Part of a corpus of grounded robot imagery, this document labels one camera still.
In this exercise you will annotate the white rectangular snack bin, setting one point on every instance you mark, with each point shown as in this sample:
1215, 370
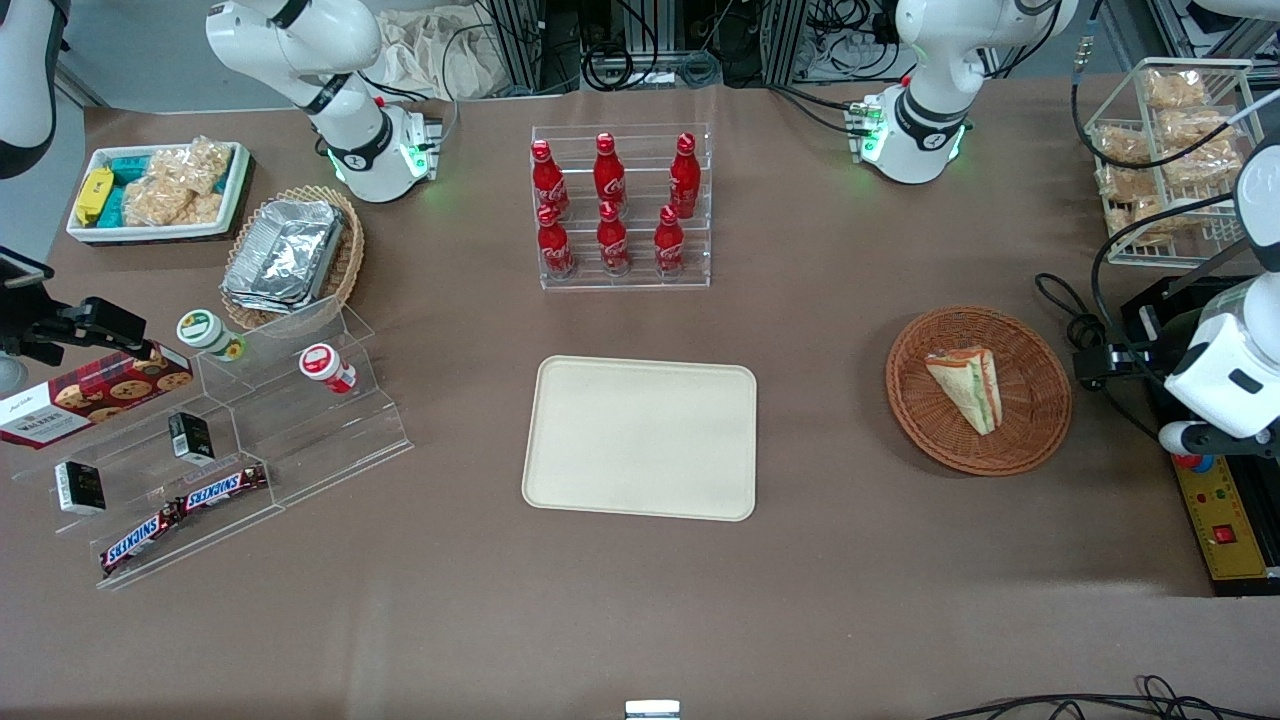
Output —
235, 190

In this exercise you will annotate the yellow snack packet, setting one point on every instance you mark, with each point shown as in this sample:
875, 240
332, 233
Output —
93, 195

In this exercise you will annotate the clear acrylic stepped stand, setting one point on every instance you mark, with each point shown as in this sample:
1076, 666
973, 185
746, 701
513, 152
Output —
300, 440

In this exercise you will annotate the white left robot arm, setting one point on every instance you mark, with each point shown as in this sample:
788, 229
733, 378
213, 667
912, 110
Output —
925, 110

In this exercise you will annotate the wrapped triangle sandwich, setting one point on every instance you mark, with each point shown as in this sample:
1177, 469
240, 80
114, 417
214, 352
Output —
968, 385

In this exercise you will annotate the Snickers chocolate bar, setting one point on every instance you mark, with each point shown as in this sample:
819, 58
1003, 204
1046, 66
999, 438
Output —
140, 540
225, 488

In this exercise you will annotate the red cola bottle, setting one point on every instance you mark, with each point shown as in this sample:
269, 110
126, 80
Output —
548, 180
609, 172
669, 245
613, 242
555, 245
684, 178

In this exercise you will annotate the aluminium frame profile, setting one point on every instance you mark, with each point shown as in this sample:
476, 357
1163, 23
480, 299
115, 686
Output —
520, 45

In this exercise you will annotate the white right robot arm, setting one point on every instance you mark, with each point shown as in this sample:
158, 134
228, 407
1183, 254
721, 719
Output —
350, 130

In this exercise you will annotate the clear acrylic bottle rack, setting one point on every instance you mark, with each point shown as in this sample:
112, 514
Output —
640, 282

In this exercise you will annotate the green lid cup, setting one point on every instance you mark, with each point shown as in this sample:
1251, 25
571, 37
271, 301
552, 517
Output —
205, 330

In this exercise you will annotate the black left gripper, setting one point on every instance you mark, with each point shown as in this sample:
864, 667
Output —
1150, 352

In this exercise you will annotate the beige rectangular tray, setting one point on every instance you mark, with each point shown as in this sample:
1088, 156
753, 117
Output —
640, 438

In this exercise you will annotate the black yellow control box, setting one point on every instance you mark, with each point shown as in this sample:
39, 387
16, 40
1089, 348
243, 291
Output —
1225, 530

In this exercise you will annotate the Walkers red cookie box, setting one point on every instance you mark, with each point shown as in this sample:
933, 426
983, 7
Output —
90, 395

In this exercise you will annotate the small black box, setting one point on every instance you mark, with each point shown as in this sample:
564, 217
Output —
190, 438
80, 488

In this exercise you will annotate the oval tan wicker basket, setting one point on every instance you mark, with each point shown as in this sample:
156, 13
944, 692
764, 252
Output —
348, 260

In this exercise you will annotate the silver foil container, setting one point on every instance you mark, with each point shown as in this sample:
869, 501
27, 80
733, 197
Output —
285, 250

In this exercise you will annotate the teal snack packet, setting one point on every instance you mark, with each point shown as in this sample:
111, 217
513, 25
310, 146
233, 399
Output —
130, 168
113, 205

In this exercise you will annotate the crumpled beige cloth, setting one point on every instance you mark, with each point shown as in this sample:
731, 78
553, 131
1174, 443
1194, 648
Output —
440, 55

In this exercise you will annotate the red lid cup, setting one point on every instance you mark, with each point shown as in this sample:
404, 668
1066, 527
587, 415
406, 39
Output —
322, 364

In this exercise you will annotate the clear bag of crackers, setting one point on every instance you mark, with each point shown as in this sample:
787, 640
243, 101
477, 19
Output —
180, 185

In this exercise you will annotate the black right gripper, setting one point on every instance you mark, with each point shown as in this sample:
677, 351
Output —
38, 333

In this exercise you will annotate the clear cracker bag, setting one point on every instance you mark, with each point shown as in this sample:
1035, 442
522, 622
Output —
1118, 143
1140, 222
1128, 185
1175, 88
1205, 150

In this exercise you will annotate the round brown wicker basket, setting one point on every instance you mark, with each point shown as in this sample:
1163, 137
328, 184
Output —
1035, 420

